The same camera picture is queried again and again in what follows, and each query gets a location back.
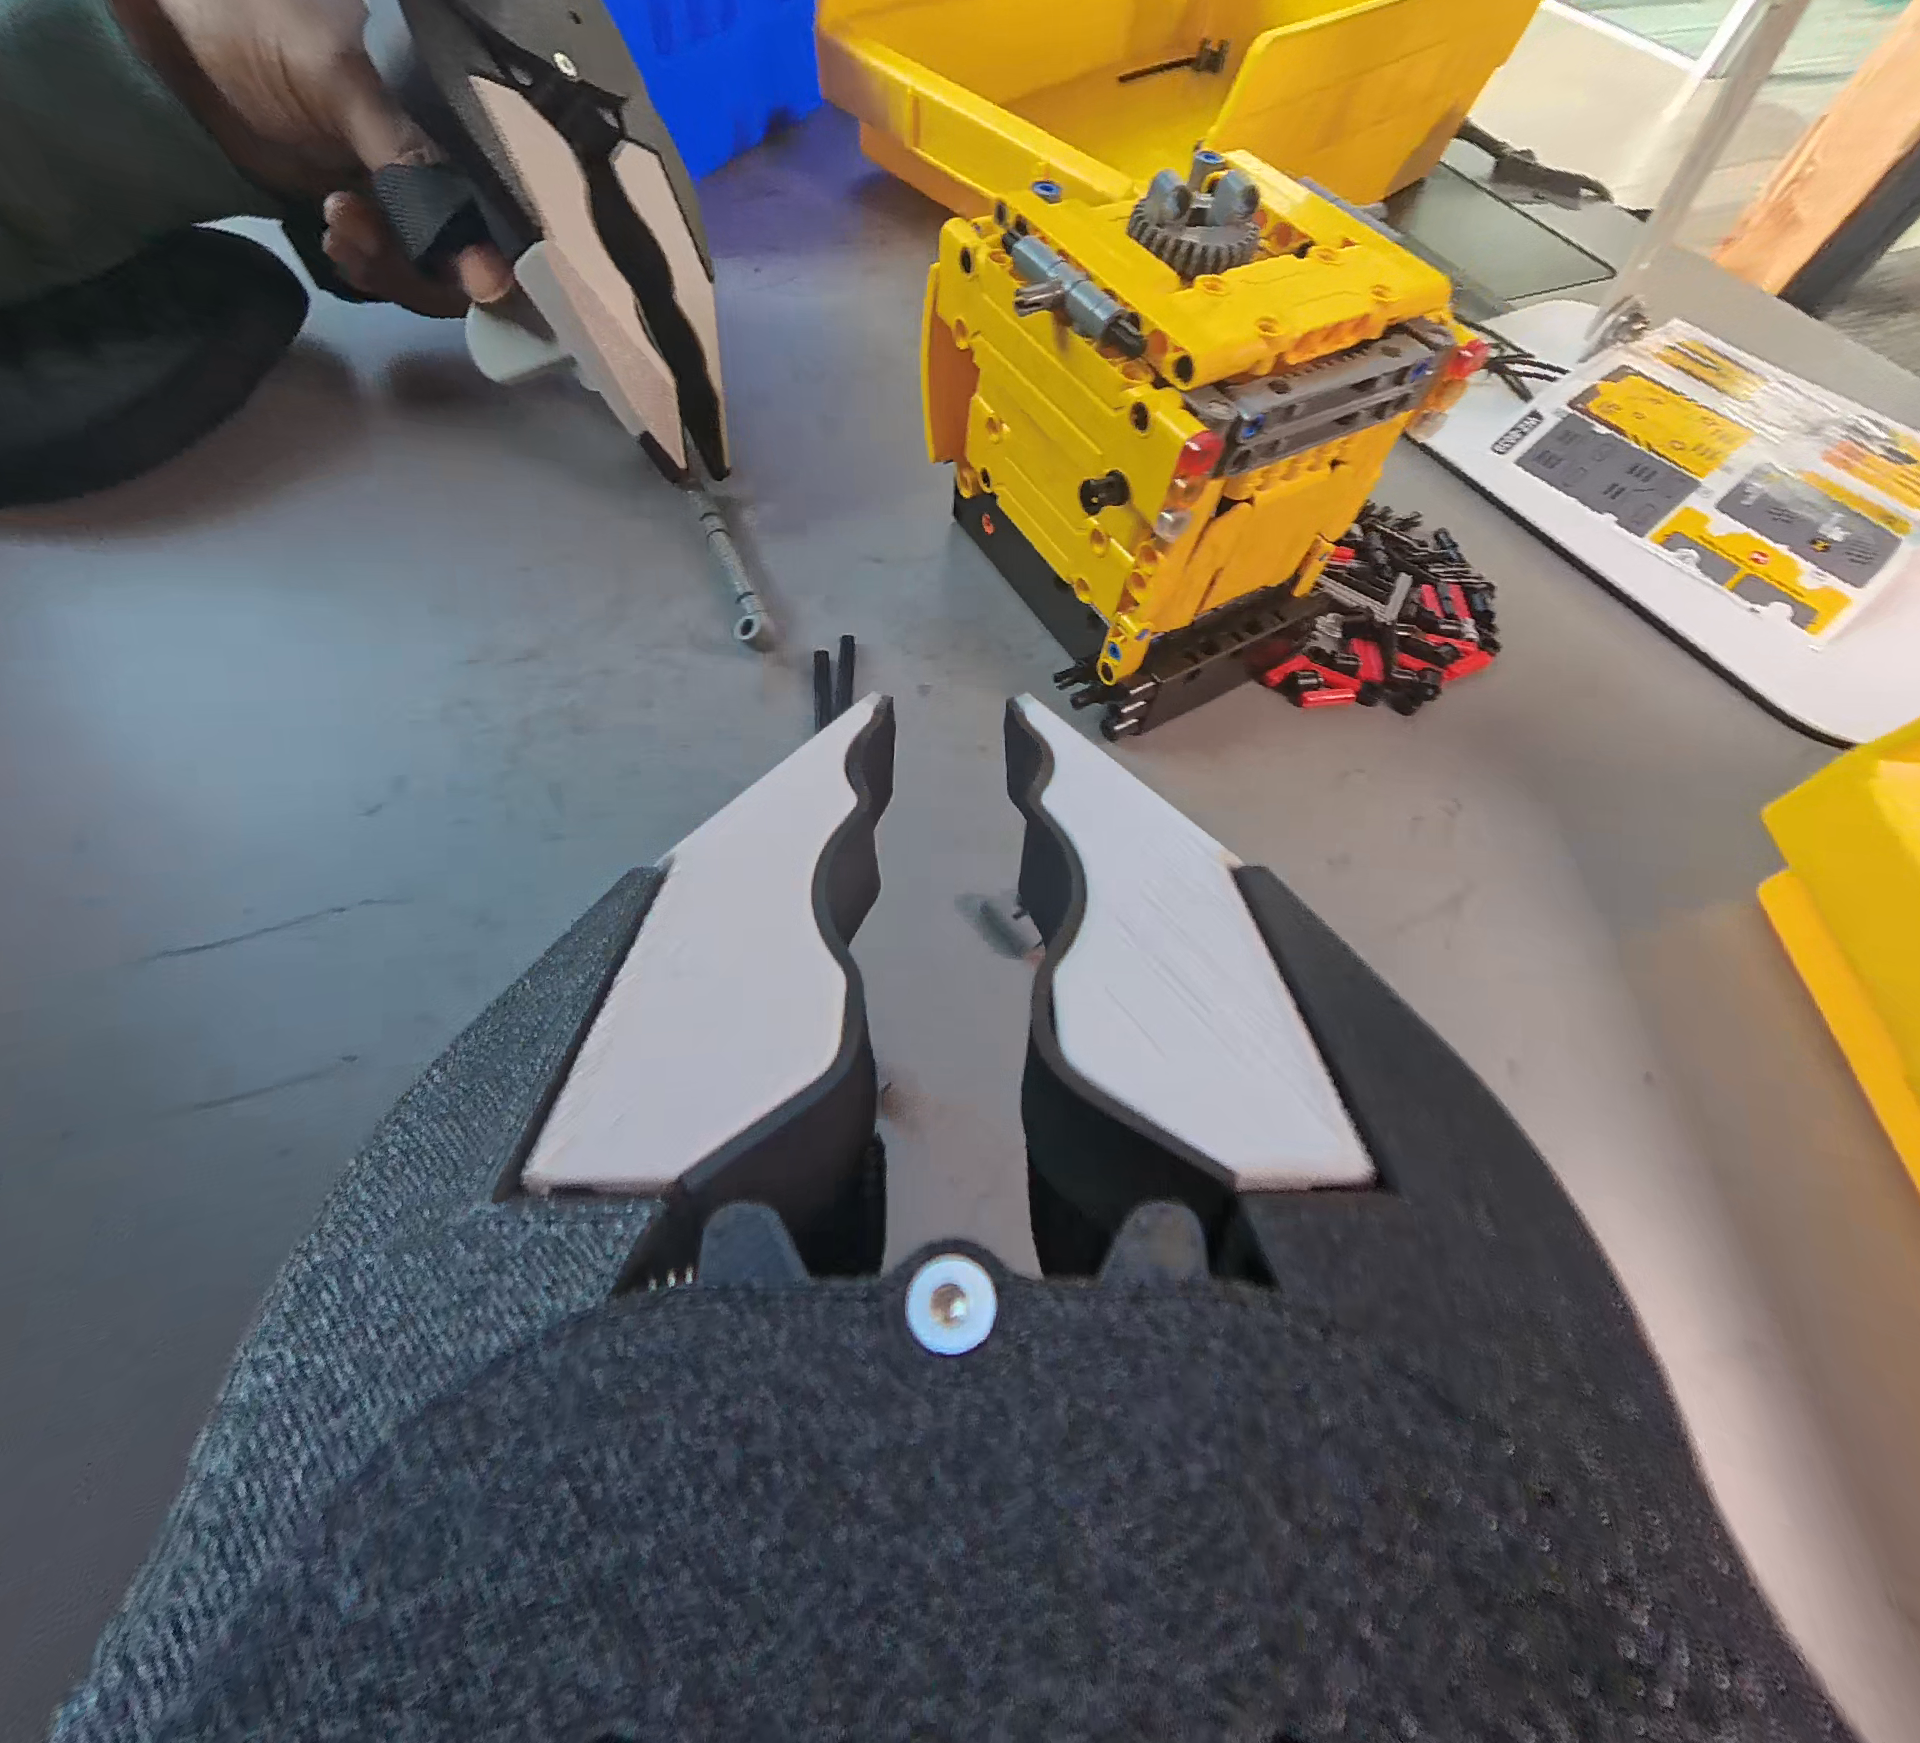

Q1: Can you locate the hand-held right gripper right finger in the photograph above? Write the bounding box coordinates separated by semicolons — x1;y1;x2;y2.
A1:
1004;698;1379;1279

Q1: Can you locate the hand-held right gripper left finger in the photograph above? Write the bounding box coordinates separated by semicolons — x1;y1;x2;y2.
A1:
516;698;898;1279

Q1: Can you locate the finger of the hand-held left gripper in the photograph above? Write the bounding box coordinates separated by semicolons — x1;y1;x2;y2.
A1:
471;74;699;474
605;143;735;483

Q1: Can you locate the yellow lego robot model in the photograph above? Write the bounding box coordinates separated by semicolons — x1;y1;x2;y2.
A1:
917;146;1497;744

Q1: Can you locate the person's left forearm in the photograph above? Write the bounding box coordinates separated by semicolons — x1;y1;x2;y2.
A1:
0;0;200;307

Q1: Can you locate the person's left hand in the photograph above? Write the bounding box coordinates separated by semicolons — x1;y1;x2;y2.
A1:
96;0;523;324

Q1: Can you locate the blue plastic bin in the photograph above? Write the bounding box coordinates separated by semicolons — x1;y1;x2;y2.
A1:
532;0;905;182

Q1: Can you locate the pile of black red pins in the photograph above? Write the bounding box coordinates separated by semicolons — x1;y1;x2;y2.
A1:
1251;505;1503;719

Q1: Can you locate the black flat pad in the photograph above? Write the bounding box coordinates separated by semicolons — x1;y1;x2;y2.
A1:
1387;162;1618;324

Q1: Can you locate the black cable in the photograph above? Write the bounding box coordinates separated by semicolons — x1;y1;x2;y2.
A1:
1463;121;1618;406

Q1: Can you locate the wooden post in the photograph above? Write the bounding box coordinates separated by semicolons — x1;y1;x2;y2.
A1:
1709;33;1920;316

